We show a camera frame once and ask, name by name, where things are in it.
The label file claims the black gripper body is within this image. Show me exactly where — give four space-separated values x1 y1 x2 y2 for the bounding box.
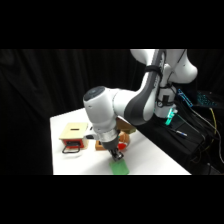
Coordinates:
101 137 122 158

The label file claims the green soft cushion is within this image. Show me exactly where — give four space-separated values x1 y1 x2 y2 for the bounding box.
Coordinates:
109 159 131 176

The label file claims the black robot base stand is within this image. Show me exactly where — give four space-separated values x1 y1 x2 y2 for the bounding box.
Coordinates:
136 111 224 176

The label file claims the gingerbread plush with red hat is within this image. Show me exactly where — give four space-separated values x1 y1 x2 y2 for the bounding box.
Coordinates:
116 130 132 152

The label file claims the brown wooden object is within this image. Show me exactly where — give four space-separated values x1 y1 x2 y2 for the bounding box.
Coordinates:
116 119 137 135

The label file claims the wooden box with red front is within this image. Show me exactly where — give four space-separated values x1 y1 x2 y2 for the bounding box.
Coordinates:
58 121 91 155

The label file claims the small green light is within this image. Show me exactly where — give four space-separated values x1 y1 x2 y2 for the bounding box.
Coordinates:
164 107 177 127

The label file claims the black curtain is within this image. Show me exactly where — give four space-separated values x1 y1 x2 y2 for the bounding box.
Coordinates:
0 49 224 176

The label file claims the teal glowing device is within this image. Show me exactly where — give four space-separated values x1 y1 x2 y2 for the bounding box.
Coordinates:
195 91 216 108

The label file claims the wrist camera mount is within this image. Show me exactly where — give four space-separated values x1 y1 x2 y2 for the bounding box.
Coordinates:
84 132 101 141

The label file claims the blue frame piece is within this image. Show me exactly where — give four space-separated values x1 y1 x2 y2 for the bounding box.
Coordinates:
177 87 195 108

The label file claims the yellow cable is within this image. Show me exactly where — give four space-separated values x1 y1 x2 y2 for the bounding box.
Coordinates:
192 105 222 164

